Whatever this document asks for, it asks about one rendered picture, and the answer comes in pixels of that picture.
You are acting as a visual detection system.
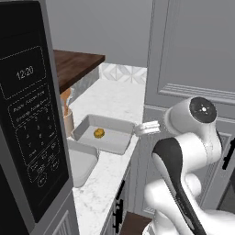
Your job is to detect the dark wooden shelf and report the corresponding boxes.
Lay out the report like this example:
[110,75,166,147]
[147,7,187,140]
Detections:
[53,49,106,95]

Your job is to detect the beige utensil pot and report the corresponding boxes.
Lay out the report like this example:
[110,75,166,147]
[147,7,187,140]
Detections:
[62,106,75,139]

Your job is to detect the black cabinet handle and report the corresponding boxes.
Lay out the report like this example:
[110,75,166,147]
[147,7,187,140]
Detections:
[116,179,127,200]
[112,198,124,231]

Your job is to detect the black cupboard handle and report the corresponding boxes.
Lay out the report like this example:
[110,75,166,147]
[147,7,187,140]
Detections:
[221,137,235,171]

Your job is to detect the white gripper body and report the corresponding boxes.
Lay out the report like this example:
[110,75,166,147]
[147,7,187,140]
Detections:
[133,119,162,138]

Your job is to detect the grey tupperware container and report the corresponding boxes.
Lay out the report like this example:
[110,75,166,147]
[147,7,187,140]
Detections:
[66,139,100,189]
[70,113,137,156]

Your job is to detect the yellow squash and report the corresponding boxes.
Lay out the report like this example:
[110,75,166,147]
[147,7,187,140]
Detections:
[93,128,106,140]

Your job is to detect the grey base cabinets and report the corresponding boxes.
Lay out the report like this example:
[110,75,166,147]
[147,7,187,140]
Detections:
[100,159,133,235]

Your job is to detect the black microwave oven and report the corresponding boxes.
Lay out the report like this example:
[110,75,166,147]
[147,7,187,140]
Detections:
[0,0,81,235]

